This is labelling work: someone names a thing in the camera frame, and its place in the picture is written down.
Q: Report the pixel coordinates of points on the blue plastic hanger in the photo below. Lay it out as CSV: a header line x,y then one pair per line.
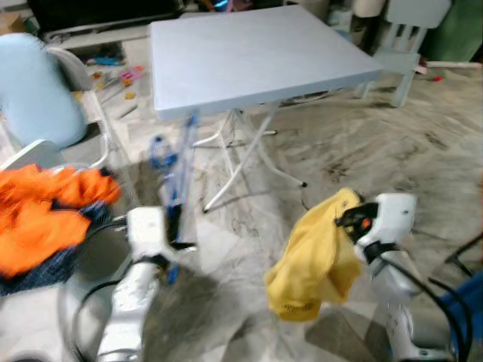
x,y
177,181

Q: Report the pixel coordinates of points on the yellow shirt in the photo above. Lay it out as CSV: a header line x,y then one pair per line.
x,y
309,264

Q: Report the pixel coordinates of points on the orange garment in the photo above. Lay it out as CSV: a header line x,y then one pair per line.
x,y
38,234

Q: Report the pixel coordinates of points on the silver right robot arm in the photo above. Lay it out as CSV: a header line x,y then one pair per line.
x,y
396,302

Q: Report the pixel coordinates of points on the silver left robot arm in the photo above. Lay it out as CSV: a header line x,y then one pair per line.
x,y
132,309

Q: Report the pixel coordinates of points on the navy checked garment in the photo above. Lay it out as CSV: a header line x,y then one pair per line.
x,y
45,277

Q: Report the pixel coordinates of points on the blue cloth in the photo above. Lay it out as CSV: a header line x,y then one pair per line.
x,y
468,317

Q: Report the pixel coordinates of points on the pink toy tile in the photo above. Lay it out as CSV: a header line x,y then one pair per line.
x,y
130,74

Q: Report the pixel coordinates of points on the white child chair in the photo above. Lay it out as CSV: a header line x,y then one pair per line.
x,y
400,60

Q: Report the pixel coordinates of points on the grey folding table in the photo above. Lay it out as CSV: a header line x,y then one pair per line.
x,y
256,60

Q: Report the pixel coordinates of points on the white tube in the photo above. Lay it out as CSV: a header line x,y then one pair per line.
x,y
460,65

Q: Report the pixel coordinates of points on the green fabric cabinet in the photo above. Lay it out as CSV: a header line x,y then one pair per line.
x,y
456,30

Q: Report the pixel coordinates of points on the black low cabinet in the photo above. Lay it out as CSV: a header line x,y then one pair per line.
x,y
98,11

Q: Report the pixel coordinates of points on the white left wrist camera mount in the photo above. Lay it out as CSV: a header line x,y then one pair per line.
x,y
147,230

